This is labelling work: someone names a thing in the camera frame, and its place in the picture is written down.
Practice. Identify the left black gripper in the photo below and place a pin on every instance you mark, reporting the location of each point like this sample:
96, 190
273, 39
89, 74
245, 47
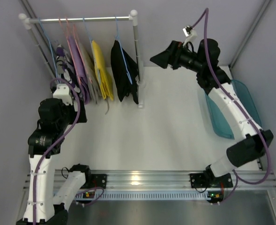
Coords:
80, 112

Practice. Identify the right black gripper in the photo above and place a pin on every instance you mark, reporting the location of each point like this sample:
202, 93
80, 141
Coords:
175, 55

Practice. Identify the black trousers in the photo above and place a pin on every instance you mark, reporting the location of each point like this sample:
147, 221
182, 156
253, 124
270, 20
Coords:
125, 72

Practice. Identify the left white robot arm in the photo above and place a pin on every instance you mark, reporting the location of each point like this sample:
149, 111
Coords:
56, 120

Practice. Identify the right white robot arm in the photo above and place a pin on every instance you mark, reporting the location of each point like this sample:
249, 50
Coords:
252, 142

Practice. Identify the yellow trousers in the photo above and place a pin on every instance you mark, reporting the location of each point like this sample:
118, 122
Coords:
103, 77

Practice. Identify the purple trousers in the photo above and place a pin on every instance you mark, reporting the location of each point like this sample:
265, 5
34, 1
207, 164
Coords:
81, 71

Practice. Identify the grey trousers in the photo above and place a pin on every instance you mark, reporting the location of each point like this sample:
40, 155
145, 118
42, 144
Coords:
91, 80

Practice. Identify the blue hanger far left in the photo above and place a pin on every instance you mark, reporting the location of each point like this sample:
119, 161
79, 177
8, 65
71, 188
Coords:
50, 47

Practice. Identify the teal plastic basin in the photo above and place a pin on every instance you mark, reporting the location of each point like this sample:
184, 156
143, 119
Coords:
233, 118

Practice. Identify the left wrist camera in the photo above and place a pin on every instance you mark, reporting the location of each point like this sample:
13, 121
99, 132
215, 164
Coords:
63, 93

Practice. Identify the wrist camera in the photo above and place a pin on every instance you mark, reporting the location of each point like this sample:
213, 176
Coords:
63, 93
190, 34

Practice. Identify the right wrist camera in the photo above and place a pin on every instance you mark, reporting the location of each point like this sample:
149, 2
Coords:
190, 34

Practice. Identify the aluminium mounting rail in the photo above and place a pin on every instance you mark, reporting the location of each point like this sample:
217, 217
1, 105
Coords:
163, 185

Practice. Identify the pink wire hanger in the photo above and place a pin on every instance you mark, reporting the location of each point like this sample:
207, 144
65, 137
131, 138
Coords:
65, 30
82, 51

